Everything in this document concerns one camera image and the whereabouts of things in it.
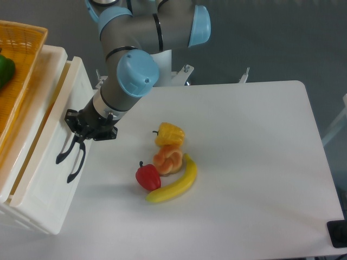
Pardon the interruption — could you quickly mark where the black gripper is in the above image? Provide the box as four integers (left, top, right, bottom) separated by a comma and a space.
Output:
55, 102, 119, 184

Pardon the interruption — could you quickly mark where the white top drawer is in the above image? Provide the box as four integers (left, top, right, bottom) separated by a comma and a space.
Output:
10, 57, 93, 235

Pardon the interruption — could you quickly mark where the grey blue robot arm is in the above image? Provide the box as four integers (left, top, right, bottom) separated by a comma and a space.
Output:
65, 1, 211, 151

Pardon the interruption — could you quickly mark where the white drawer cabinet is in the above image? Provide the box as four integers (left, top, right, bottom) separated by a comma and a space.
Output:
1, 45, 68, 232

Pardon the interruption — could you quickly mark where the red bell pepper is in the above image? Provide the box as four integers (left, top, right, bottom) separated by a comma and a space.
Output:
136, 161, 162, 191

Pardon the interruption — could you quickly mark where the braided bread roll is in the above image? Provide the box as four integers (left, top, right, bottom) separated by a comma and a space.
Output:
152, 145, 183, 176

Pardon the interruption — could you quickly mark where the yellow bell pepper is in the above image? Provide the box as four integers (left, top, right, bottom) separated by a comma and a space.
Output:
153, 122, 185, 147

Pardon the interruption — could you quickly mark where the green bell pepper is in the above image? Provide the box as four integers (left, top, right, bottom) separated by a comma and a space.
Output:
0, 54, 16, 89

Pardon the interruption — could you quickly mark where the yellow banana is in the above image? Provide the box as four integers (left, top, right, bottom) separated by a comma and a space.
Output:
145, 153, 197, 203

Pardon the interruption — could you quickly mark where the orange woven basket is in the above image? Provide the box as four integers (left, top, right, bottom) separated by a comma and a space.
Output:
1, 20, 48, 149

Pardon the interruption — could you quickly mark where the black device at edge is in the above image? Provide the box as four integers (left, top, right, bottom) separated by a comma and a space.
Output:
326, 220, 347, 248

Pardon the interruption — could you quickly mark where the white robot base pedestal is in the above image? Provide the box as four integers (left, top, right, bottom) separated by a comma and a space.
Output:
151, 50, 195, 87

